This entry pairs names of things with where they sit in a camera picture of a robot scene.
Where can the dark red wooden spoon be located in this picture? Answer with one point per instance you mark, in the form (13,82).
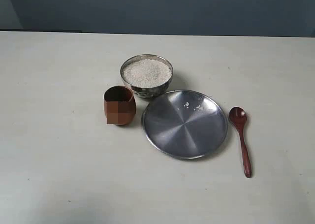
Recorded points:
(238,118)

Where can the steel bowl of rice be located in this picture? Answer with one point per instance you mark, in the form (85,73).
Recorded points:
(147,75)

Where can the brown wooden cup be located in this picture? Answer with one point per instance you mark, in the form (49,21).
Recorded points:
(119,106)

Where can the round steel plate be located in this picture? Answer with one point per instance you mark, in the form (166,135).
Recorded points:
(185,124)

